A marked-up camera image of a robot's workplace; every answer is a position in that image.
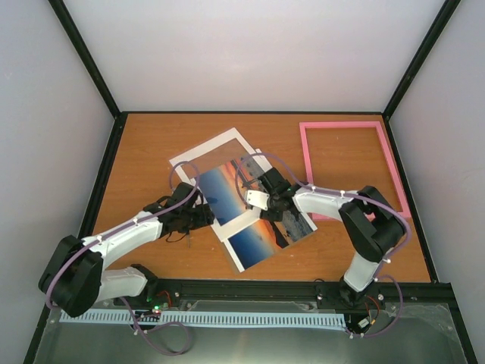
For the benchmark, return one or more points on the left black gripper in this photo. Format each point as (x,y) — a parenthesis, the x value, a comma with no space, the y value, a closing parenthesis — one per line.
(205,217)

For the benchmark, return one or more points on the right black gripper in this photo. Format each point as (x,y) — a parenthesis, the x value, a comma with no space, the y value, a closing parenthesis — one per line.
(276,217)

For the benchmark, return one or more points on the white mat board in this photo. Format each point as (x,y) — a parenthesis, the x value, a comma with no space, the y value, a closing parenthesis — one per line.
(224,162)

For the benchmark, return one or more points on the sunset photo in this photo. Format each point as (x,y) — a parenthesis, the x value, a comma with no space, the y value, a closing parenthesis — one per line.
(242,176)

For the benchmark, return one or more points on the pink picture frame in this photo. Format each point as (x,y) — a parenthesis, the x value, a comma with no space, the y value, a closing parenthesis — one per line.
(348,155)

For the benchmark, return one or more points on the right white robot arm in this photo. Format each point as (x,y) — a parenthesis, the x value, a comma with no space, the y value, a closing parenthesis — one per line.
(375,230)

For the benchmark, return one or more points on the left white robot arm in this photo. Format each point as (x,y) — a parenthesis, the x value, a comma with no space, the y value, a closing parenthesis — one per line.
(78,275)

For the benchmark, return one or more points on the brown backing board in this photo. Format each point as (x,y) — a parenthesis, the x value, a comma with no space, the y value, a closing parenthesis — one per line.
(238,271)

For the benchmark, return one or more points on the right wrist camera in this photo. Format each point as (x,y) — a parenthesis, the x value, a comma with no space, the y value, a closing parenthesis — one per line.
(257,198)

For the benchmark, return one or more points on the light blue cable duct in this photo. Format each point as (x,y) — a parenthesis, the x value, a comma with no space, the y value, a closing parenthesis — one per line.
(328,321)

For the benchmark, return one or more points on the black aluminium rail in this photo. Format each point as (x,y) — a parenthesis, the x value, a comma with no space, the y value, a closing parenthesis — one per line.
(326,295)

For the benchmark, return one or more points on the metal base plate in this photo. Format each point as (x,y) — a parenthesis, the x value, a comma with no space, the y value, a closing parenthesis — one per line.
(403,334)

